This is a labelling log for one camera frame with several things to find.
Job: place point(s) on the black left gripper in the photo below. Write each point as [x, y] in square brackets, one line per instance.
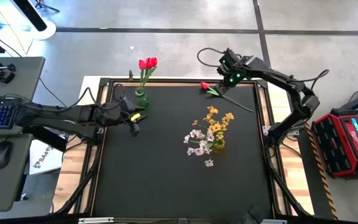
[124, 112]

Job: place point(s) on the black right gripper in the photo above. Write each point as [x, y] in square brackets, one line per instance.
[233, 68]

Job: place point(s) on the yellow artificial flower bunch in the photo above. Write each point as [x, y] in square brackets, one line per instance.
[215, 127]

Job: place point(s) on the white artificial flower bunch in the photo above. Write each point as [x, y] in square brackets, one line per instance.
[199, 151]

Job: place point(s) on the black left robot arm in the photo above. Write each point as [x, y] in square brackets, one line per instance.
[57, 115]

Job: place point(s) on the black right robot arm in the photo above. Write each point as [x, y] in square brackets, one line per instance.
[291, 84]

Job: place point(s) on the green glass vase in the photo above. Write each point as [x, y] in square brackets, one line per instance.
[142, 99]

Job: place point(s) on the yellow glass vase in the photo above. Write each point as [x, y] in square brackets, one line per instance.
[220, 146]

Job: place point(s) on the black table mat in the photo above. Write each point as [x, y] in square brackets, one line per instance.
[166, 186]

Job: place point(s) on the white printed bag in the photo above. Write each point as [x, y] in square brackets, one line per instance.
[43, 160]

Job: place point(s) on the white round stand base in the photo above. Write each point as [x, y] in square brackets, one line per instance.
[47, 33]

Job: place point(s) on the large grey desk top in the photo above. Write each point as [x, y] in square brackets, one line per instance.
[14, 84]

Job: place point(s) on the red and black equipment box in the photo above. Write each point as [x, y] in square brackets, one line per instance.
[346, 146]

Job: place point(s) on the black hazard-striped platform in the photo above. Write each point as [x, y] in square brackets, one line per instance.
[314, 193]

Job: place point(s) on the black tripod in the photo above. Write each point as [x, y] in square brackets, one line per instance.
[44, 5]

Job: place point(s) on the black computer mouse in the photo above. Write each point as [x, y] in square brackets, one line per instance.
[1, 154]

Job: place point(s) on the black stand panel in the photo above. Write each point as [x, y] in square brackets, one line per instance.
[30, 14]

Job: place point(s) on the small grey desk panel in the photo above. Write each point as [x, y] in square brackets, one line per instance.
[11, 186]

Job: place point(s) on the black frame post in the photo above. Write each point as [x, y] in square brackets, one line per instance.
[130, 75]

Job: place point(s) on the black aluminium table frame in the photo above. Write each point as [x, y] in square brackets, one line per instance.
[179, 80]

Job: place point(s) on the silver metal bracket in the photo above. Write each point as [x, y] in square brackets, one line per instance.
[274, 221]
[95, 220]

